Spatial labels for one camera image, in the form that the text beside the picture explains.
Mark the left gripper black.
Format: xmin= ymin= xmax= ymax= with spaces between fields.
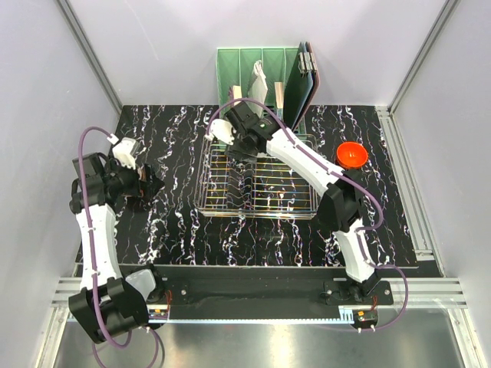
xmin=103 ymin=153 xmax=163 ymax=199

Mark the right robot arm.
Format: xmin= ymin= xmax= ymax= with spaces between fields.
xmin=222 ymin=100 xmax=380 ymax=304

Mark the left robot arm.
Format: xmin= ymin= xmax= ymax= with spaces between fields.
xmin=68 ymin=153 xmax=166 ymax=343

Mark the purple illustrated book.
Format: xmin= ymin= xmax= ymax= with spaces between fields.
xmin=229 ymin=85 xmax=242 ymax=105

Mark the white spiral notebook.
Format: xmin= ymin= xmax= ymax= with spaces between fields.
xmin=247 ymin=60 xmax=268 ymax=117

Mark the blue spine book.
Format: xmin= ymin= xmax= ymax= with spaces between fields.
xmin=274 ymin=82 xmax=284 ymax=118

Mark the green plastic file organizer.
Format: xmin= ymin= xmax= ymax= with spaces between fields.
xmin=216 ymin=45 xmax=298 ymax=109

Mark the dark green clipboard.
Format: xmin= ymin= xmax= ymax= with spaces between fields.
xmin=283 ymin=41 xmax=320 ymax=130

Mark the orange plastic bowl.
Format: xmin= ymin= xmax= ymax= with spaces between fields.
xmin=336 ymin=141 xmax=368 ymax=169

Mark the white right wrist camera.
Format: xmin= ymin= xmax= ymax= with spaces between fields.
xmin=205 ymin=119 xmax=236 ymax=146

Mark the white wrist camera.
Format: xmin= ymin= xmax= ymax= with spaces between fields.
xmin=205 ymin=119 xmax=236 ymax=146
xmin=107 ymin=134 xmax=140 ymax=170

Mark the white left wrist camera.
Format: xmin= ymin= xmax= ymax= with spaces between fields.
xmin=107 ymin=134 xmax=140 ymax=170

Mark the metal wire dish rack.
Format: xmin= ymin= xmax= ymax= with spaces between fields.
xmin=194 ymin=140 xmax=319 ymax=219

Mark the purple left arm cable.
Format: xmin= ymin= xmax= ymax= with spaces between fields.
xmin=77 ymin=126 xmax=166 ymax=366

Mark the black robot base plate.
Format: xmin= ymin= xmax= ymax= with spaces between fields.
xmin=121 ymin=264 xmax=394 ymax=307

